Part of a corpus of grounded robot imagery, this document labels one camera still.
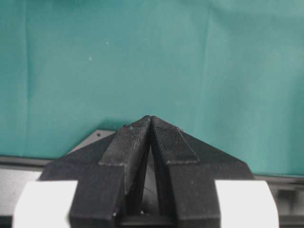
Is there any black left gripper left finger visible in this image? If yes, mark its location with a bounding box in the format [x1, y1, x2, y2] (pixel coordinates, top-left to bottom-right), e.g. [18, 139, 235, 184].
[40, 115, 151, 225]

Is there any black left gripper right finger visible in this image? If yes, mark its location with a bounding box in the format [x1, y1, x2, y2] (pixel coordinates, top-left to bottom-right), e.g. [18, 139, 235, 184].
[151, 116, 253, 225]

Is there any green table cloth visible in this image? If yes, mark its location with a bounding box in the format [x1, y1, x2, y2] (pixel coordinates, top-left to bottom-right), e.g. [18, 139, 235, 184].
[0, 0, 304, 175]

